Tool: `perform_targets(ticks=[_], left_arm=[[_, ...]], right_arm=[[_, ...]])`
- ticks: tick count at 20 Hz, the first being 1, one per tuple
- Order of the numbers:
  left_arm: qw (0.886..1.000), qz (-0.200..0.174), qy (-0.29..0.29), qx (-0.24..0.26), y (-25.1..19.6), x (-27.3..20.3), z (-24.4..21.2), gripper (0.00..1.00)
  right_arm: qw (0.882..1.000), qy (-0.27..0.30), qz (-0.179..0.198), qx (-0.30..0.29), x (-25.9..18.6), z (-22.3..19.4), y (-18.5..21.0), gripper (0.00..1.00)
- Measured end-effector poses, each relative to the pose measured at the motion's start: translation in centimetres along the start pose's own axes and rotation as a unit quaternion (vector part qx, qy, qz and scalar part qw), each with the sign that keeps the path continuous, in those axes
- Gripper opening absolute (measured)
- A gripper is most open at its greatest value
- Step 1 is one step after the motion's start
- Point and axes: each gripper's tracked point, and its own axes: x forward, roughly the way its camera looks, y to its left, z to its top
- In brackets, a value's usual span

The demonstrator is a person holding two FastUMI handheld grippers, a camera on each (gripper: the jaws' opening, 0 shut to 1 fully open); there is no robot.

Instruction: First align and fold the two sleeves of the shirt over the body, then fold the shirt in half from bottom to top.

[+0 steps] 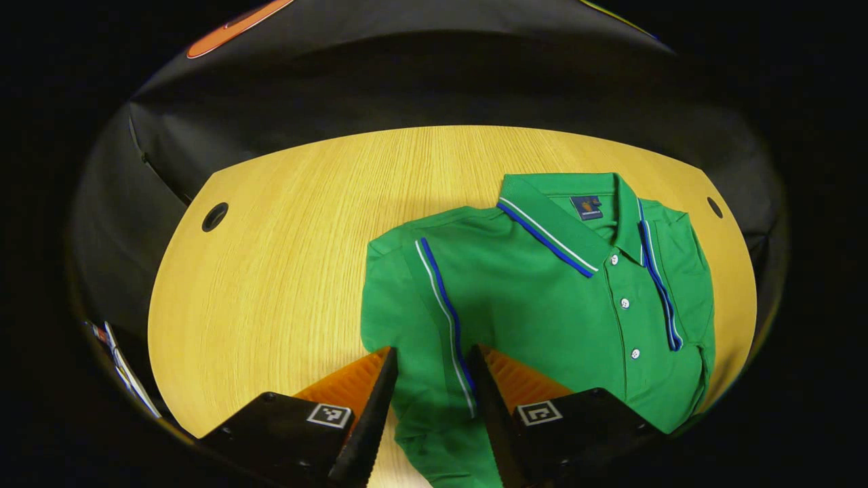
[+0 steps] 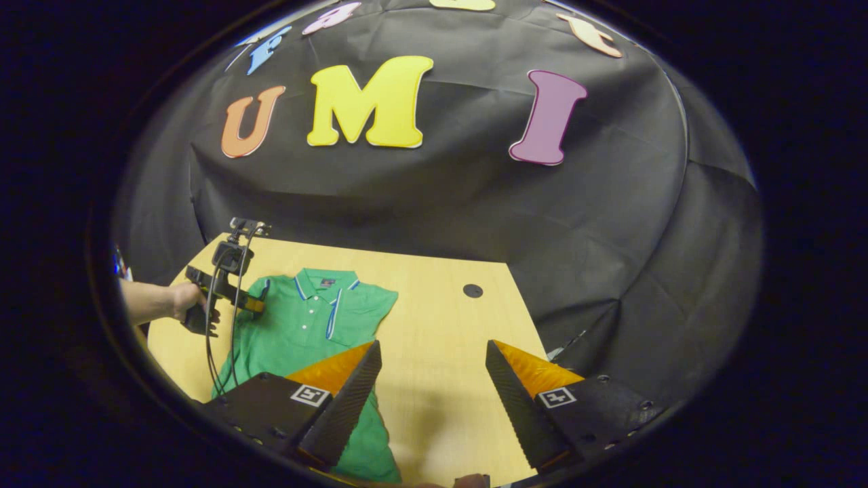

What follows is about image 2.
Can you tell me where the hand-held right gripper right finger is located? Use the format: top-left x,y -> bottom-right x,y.
485,339 -> 665,475

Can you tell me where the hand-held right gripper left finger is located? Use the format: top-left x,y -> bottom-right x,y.
202,340 -> 382,473

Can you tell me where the green T-shirt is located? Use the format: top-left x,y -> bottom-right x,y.
212,268 -> 402,484

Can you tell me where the black backdrop cloth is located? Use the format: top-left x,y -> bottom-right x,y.
112,0 -> 766,407

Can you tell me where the black cable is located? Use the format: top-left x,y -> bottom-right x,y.
205,227 -> 260,398

